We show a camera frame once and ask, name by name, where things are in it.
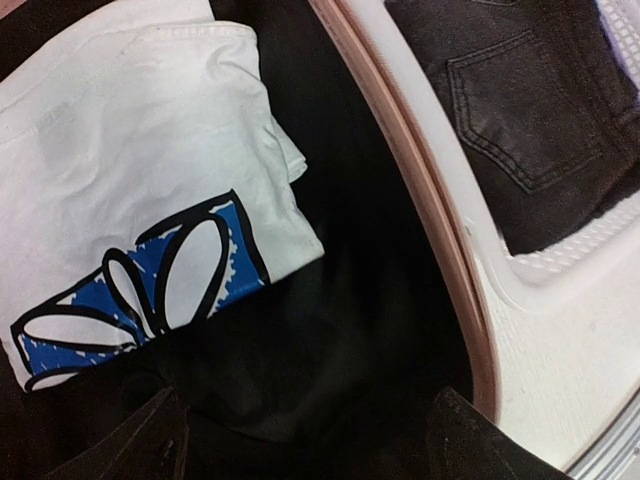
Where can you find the black clothing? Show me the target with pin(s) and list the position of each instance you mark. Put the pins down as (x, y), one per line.
(546, 115)

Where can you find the white plastic mesh basket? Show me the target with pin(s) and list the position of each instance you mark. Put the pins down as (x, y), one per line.
(553, 335)

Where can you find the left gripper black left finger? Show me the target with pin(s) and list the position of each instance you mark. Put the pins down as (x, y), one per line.
(151, 444)

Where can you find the white printed t-shirt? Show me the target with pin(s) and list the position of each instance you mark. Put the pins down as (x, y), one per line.
(145, 184)

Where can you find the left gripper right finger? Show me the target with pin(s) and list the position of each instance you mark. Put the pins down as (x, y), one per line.
(464, 444)

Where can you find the pink hard-shell suitcase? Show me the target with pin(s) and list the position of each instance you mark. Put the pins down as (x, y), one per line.
(330, 373)

